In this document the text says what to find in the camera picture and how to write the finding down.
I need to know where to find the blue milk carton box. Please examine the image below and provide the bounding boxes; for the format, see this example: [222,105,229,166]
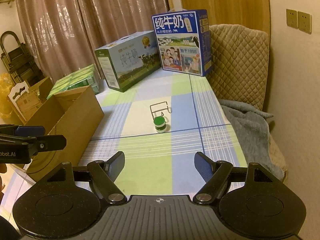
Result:
[152,9,212,76]

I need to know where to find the brown curtain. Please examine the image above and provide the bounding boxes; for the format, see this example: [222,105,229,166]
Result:
[16,0,168,80]

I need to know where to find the wall socket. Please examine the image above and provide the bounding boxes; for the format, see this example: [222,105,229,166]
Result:
[286,9,298,29]
[298,11,312,34]

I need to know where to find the checked table cloth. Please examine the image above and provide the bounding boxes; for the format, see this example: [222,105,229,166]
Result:
[79,70,246,196]

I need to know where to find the yellow plastic bag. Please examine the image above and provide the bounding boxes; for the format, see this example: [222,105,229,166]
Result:
[0,73,14,119]

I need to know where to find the green drink carton pack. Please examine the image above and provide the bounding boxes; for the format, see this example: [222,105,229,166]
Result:
[47,64,100,99]

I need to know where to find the black folding step ladder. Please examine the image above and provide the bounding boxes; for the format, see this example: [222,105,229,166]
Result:
[1,31,44,86]

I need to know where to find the green lid small jar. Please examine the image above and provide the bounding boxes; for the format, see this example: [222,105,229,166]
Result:
[153,116,167,133]

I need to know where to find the green white milk box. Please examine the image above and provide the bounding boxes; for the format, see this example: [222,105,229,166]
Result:
[94,30,161,92]

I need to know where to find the folded cardboard boxes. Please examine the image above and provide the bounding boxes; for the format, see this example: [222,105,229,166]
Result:
[7,77,53,124]

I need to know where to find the quilted beige chair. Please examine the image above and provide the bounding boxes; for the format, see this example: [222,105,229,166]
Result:
[207,24,288,178]

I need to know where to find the open cardboard box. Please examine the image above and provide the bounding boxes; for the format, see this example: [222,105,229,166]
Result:
[25,86,104,181]

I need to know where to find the grey fleece blanket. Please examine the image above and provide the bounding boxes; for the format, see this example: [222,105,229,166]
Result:
[219,99,288,182]

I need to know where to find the black wire stand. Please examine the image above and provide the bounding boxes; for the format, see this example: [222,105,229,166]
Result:
[149,101,172,122]

